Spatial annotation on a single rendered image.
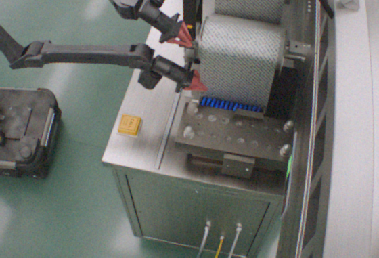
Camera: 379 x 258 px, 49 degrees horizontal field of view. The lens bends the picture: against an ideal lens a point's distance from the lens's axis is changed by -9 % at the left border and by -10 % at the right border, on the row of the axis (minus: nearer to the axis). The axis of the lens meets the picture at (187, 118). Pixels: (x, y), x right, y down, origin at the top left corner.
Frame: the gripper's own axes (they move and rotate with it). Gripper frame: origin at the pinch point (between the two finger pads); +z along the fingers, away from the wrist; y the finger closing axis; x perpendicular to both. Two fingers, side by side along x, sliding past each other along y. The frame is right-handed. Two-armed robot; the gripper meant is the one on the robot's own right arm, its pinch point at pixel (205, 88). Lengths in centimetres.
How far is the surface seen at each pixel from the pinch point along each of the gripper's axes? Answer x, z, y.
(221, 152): -0.2, 10.7, 20.0
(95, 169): -124, -4, -11
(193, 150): -6.9, 3.8, 20.0
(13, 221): -142, -37, 33
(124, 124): -26.0, -16.7, 10.8
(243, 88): 9.4, 9.1, 0.3
